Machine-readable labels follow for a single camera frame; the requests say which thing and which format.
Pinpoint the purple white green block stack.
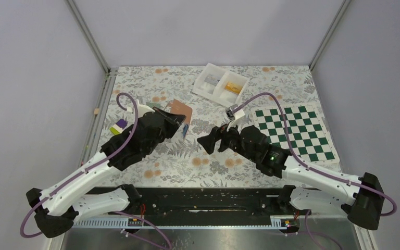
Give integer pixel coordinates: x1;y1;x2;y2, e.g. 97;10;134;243
109;119;128;135

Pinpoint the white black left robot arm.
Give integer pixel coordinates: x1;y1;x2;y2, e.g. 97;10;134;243
26;107;186;238

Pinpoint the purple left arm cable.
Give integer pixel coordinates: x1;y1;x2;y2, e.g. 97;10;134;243
20;92;173;250

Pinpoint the floral tablecloth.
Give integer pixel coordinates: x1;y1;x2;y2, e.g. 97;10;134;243
94;65;347;189

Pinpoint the silver credit card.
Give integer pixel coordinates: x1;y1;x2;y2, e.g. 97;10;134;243
205;75;221;86

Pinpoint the gold credit card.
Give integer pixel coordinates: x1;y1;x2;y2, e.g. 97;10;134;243
224;81;243;95

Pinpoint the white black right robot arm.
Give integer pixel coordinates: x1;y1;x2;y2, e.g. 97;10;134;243
197;125;384;230

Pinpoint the green white chessboard mat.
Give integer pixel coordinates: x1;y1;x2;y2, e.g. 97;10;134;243
251;102;340;165

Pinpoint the blue credit card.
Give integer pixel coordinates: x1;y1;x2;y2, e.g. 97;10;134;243
182;124;189;139

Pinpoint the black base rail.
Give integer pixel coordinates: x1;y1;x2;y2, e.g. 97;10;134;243
93;186;311;230

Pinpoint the white two-compartment plastic bin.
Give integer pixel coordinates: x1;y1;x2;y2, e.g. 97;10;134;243
192;63;249;107

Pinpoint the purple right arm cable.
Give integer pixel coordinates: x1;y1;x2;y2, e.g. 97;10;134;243
236;92;398;250

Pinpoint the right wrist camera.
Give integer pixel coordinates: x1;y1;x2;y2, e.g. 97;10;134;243
226;104;246;131

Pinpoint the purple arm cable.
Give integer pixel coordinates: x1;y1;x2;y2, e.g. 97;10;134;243
20;92;173;250
236;92;398;250

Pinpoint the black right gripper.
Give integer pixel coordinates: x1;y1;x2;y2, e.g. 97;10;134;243
197;118;258;163

